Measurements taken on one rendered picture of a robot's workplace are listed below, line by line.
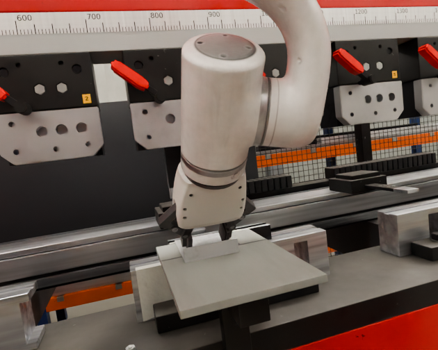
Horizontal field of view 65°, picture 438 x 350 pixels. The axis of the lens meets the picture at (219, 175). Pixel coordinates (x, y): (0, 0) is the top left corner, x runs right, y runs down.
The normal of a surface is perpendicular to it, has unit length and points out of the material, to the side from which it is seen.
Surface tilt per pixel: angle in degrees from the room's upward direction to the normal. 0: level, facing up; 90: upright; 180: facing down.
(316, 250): 90
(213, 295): 0
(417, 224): 90
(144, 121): 90
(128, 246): 90
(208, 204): 131
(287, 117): 101
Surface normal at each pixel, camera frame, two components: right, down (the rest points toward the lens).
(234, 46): 0.11, -0.71
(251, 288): -0.12, -0.99
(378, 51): 0.27, 0.06
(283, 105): -0.05, -0.04
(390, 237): -0.95, 0.15
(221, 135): 0.04, 0.69
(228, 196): 0.36, 0.68
